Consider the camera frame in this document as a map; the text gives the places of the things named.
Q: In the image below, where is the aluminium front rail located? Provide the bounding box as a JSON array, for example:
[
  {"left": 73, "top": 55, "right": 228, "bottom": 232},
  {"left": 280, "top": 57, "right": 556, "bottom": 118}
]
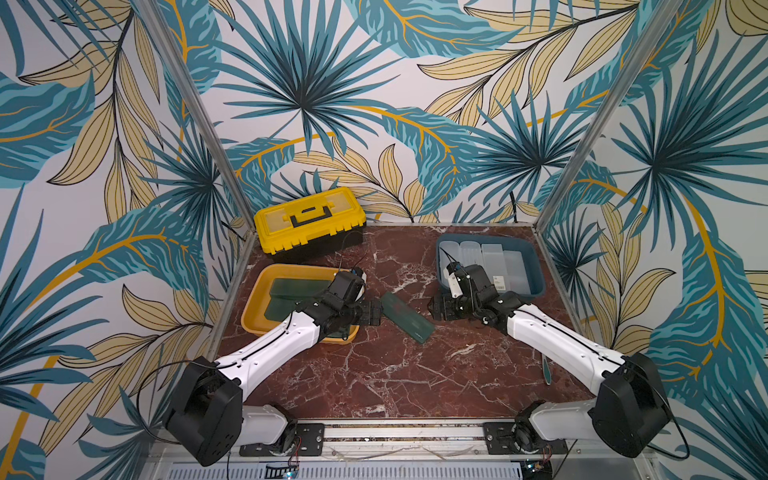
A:
[{"left": 139, "top": 419, "right": 662, "bottom": 479}]

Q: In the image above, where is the teal plastic tray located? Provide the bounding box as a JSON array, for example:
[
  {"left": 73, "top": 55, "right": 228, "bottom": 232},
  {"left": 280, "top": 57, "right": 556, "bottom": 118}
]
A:
[{"left": 436, "top": 234, "right": 546, "bottom": 303}]

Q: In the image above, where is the yellow plastic tray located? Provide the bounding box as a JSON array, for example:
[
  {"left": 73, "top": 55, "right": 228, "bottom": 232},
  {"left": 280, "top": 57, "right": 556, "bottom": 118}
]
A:
[{"left": 241, "top": 264, "right": 359, "bottom": 354}]

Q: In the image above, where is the clear ribbed case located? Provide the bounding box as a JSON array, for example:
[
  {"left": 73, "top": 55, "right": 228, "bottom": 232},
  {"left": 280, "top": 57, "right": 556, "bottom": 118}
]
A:
[{"left": 438, "top": 240, "right": 464, "bottom": 267}]

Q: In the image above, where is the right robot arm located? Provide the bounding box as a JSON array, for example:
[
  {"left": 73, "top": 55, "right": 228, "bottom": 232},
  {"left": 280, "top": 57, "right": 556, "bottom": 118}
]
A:
[{"left": 429, "top": 261, "right": 674, "bottom": 458}]

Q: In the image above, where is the clear case stack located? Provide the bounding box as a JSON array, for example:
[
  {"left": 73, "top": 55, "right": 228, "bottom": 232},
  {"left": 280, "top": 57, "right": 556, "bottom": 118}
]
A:
[{"left": 504, "top": 251, "right": 530, "bottom": 295}]

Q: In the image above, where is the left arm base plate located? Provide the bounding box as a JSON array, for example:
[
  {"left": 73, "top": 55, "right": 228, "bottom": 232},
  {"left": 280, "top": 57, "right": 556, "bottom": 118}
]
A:
[{"left": 238, "top": 422, "right": 326, "bottom": 458}]

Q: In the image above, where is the yellow black toolbox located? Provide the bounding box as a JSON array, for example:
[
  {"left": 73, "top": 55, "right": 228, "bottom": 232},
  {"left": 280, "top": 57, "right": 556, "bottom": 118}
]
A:
[{"left": 254, "top": 187, "right": 367, "bottom": 264}]

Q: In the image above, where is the green pencil case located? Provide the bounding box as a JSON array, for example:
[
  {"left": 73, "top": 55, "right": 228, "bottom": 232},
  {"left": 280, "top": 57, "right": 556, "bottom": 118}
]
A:
[
  {"left": 264, "top": 298, "right": 307, "bottom": 323},
  {"left": 381, "top": 292, "right": 435, "bottom": 345},
  {"left": 270, "top": 278, "right": 331, "bottom": 300}
]

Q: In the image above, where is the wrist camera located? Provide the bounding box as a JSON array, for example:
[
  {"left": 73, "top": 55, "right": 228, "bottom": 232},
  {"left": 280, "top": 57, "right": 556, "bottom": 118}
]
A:
[
  {"left": 349, "top": 267, "right": 366, "bottom": 289},
  {"left": 443, "top": 267, "right": 464, "bottom": 299}
]

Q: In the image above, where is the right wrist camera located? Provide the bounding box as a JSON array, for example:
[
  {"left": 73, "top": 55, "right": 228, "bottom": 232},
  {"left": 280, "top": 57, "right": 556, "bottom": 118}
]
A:
[{"left": 443, "top": 267, "right": 464, "bottom": 299}]

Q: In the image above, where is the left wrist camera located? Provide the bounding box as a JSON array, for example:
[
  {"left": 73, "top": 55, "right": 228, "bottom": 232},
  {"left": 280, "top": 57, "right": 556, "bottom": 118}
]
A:
[{"left": 349, "top": 267, "right": 366, "bottom": 289}]

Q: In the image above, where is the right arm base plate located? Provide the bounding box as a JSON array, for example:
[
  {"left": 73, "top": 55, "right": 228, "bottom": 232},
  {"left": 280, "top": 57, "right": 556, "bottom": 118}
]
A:
[{"left": 482, "top": 421, "right": 568, "bottom": 456}]

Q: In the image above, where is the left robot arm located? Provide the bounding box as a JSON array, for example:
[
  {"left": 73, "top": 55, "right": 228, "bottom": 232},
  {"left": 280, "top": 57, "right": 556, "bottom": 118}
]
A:
[{"left": 164, "top": 267, "right": 381, "bottom": 467}]

